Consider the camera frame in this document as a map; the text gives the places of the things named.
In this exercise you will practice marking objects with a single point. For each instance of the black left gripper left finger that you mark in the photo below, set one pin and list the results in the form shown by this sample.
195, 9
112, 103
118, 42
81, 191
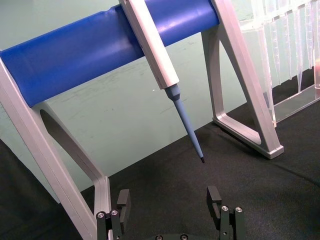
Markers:
123, 215

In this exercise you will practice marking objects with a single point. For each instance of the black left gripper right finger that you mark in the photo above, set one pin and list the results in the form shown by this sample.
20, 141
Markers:
226, 222

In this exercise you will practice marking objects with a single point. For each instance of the black table cloth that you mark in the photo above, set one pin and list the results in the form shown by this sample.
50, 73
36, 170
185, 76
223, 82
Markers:
175, 185

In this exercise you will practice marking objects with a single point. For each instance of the clear acrylic tip rack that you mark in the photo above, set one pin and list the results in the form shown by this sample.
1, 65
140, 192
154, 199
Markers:
290, 102

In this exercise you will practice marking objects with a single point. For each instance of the blue stand crossbar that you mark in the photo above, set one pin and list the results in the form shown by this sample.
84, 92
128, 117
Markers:
75, 62

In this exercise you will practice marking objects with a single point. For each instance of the grey pipette with blue shaft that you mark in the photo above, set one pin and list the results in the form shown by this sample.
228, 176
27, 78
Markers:
152, 47

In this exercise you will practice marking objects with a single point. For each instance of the clear pipette tip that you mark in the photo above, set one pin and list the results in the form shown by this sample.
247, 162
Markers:
287, 50
276, 57
299, 62

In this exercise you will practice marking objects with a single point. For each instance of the clear container with orange liquid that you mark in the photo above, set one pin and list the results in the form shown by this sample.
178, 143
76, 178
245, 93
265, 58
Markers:
317, 75

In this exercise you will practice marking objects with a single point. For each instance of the grey pipette stand frame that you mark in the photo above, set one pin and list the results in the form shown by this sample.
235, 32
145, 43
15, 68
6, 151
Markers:
246, 75

